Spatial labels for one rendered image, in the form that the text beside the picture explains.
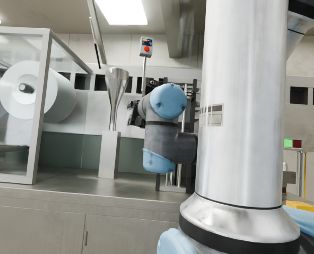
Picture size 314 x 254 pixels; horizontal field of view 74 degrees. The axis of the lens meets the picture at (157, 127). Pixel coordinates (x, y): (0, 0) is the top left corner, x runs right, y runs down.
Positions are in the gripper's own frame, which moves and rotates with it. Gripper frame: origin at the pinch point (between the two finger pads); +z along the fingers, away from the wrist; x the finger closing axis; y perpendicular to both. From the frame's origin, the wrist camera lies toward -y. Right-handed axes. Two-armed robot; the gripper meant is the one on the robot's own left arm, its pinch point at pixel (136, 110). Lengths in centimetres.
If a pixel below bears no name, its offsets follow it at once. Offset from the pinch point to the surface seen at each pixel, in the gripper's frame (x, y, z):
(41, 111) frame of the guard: -35.8, 6.3, 29.4
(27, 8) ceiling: -145, -161, 287
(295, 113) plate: 113, -31, 29
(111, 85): -8, -18, 47
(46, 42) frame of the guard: -41, -24, 29
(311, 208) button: 72, 22, -16
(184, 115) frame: 26.6, -6.4, 15.2
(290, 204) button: 68, 23, -10
